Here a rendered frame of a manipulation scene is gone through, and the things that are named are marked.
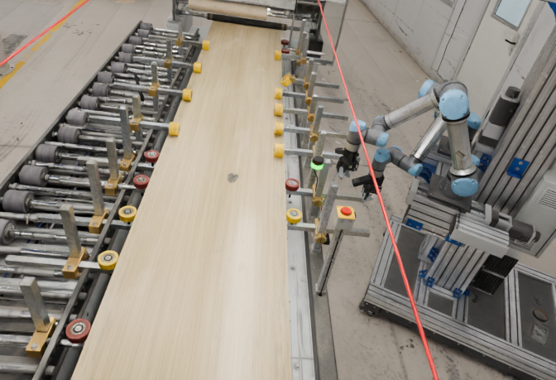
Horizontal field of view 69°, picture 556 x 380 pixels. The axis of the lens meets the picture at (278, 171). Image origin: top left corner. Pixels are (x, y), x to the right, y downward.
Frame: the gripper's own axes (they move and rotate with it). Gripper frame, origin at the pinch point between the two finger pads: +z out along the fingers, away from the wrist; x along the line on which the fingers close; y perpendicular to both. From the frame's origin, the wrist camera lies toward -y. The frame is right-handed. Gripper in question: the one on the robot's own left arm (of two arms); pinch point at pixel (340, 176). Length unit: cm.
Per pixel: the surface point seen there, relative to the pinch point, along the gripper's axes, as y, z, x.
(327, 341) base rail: 72, 29, -37
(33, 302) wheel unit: 46, -2, -143
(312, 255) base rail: 25.9, 29.1, -23.1
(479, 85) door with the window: -200, 55, 319
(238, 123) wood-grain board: -74, 8, -36
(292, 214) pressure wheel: 14.1, 8.5, -33.1
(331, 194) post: 24.4, -11.4, -20.8
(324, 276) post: 49, 16, -30
